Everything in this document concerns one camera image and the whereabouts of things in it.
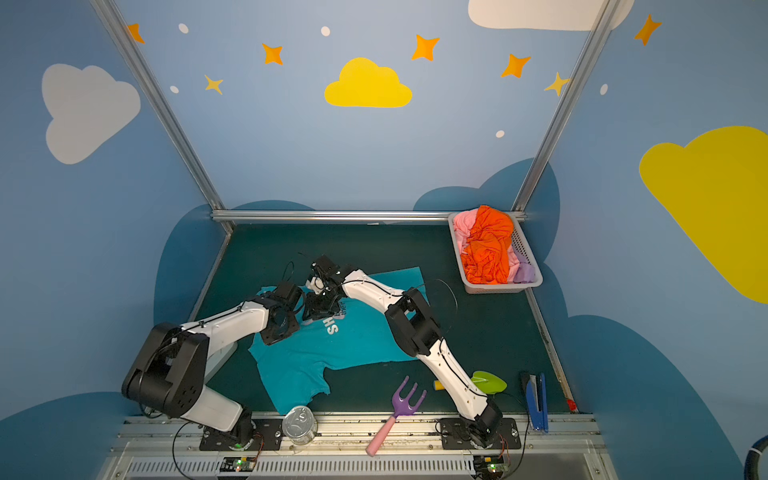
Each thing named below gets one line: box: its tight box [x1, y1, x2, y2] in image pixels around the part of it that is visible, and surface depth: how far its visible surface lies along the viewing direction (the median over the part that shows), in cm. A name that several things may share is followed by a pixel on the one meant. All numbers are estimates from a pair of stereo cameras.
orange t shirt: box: [460, 205, 514, 285], surface depth 103 cm
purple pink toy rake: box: [366, 376, 427, 457], surface depth 80 cm
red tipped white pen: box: [525, 288, 579, 414], surface depth 95 cm
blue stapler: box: [526, 373, 549, 433], surface depth 79 cm
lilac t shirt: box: [513, 254, 535, 283], surface depth 98 cm
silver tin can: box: [282, 405, 318, 446], surface depth 73 cm
